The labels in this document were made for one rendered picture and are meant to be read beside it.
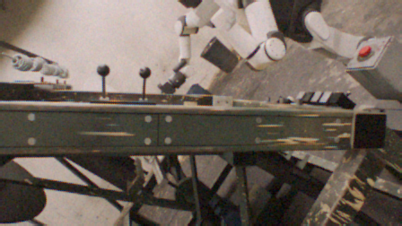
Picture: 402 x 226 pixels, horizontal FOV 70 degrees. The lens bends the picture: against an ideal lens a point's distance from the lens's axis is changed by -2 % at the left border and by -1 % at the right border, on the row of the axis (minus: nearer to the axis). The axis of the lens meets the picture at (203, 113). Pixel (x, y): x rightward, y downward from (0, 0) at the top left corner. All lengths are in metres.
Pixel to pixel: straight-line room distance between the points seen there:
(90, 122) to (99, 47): 5.89
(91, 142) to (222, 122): 0.31
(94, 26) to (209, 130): 6.02
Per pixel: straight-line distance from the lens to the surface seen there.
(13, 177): 1.81
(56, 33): 6.70
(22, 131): 0.71
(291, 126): 0.80
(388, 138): 1.03
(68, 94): 1.65
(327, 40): 1.47
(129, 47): 6.54
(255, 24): 1.07
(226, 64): 5.75
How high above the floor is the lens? 1.45
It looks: 15 degrees down
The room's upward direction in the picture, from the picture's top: 55 degrees counter-clockwise
